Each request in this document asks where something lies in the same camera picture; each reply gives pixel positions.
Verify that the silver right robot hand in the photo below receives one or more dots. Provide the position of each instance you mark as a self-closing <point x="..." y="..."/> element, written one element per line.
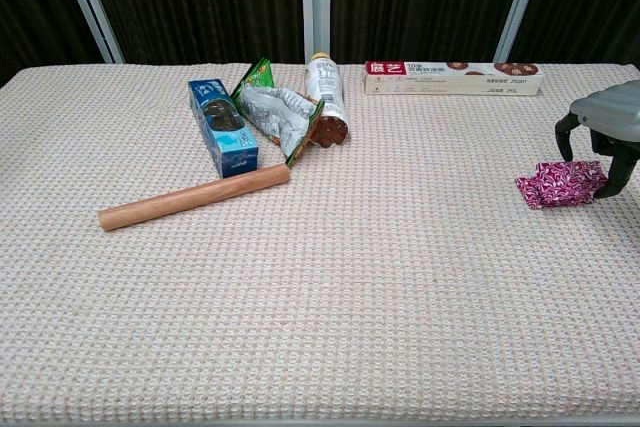
<point x="615" y="112"/>

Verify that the long red white box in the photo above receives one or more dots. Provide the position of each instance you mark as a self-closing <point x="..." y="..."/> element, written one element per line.
<point x="450" y="82"/>

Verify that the white bottle yellow cap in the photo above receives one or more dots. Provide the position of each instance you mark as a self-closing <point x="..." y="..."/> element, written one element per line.
<point x="327" y="92"/>

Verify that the green silver snack bag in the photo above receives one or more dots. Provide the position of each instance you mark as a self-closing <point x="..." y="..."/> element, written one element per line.
<point x="272" y="112"/>

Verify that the pink woven tablecloth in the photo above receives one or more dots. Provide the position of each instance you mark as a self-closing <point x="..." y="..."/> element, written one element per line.
<point x="300" y="297"/>

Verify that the blue cookie box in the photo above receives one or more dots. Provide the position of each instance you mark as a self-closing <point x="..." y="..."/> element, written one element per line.
<point x="220" y="127"/>

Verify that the wooden rolling pin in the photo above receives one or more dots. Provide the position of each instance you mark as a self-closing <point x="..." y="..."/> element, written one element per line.
<point x="195" y="197"/>

